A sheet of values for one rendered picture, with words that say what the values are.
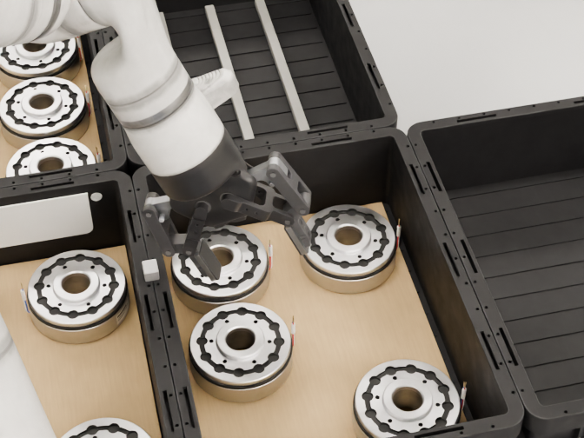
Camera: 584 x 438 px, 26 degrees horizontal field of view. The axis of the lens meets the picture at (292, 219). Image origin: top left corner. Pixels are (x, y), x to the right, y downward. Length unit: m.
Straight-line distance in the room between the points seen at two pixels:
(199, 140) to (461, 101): 0.77
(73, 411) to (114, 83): 0.38
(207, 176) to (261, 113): 0.48
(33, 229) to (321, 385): 0.35
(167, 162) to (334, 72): 0.58
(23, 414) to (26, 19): 0.28
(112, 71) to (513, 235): 0.57
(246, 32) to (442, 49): 0.33
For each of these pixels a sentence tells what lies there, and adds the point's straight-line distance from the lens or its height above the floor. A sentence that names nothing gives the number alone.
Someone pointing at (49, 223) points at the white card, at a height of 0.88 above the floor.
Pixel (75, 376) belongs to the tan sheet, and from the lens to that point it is 1.30.
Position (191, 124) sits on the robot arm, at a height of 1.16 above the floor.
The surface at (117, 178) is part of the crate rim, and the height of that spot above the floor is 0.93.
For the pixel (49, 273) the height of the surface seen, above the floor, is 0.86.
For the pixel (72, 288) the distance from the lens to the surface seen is 1.36.
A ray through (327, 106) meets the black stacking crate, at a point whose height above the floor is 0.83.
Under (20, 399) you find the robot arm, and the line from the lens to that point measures 0.80.
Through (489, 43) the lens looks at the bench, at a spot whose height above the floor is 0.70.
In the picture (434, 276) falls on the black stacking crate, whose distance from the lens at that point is 1.30.
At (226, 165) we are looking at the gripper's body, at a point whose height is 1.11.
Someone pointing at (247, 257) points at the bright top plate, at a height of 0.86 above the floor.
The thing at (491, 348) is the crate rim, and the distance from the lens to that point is 1.19.
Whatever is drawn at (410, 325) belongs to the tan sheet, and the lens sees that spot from 1.33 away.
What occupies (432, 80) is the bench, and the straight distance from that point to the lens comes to 1.81.
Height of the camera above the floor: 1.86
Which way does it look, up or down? 47 degrees down
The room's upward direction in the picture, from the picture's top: straight up
